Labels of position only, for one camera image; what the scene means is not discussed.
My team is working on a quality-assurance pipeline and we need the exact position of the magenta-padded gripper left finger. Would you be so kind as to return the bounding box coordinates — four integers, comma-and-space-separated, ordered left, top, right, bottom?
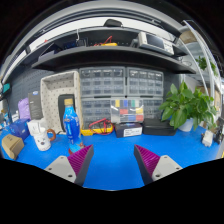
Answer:
44, 144, 95, 187

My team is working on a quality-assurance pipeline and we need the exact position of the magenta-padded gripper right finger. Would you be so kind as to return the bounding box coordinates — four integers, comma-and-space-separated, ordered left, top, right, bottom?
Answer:
133, 144, 184, 186

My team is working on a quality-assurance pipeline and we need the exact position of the blue drink bottle gold cap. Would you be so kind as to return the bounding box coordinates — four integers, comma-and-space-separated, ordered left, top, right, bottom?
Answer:
62, 98, 85, 154

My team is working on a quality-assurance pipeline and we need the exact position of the white skull-face mug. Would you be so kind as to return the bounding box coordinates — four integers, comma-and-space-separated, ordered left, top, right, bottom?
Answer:
33, 126, 57, 152

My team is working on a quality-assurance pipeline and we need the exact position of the flat black case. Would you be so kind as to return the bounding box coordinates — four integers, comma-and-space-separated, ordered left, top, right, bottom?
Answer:
142, 118, 178, 137

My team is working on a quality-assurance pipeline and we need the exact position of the black box with white label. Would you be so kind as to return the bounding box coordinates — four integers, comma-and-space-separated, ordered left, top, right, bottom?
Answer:
114, 122, 144, 139

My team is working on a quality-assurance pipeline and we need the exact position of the yellow multimeter with red leads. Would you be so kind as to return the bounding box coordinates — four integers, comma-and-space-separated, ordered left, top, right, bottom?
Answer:
80, 117, 115, 137

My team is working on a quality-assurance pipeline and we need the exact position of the small white box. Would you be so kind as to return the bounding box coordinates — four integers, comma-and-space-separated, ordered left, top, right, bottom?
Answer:
26, 119, 46, 136

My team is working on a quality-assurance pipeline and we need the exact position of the small white adapter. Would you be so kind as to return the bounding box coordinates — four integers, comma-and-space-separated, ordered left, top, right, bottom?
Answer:
201, 129, 215, 148

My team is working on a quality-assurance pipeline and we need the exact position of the black flat pad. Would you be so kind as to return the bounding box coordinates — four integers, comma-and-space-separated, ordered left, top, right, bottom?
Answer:
57, 93, 77, 133

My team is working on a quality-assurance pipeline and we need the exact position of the brown cardboard box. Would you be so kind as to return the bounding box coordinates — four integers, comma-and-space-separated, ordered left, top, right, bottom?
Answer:
1, 133, 26, 160

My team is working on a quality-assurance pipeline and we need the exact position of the dark blue box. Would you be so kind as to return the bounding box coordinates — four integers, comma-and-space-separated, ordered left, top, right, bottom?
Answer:
8, 118, 31, 141

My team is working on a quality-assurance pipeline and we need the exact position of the green potted plant white pot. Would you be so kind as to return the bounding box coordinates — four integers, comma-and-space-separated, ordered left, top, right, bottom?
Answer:
158, 81, 218, 133

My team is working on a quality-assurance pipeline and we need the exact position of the clear box of coloured parts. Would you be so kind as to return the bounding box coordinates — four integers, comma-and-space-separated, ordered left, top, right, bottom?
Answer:
110, 98, 145, 125

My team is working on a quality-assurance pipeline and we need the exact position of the white dotted storage tray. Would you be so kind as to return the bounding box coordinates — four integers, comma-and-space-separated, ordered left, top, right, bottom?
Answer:
39, 70, 84, 134

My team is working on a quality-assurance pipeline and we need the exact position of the tall dark grey carton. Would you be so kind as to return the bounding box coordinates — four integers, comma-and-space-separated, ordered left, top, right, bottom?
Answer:
27, 90, 45, 121

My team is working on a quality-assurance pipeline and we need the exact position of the teal bin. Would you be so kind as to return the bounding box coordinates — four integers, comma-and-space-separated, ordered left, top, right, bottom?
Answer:
0, 83, 12, 100

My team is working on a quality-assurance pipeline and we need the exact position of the black shelf unit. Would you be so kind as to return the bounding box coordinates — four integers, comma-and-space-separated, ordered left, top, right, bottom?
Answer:
31, 18, 198, 75

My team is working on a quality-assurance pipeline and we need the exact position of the white shelf unit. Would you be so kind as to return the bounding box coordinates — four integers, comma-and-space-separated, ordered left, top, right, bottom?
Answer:
181, 19, 224, 113

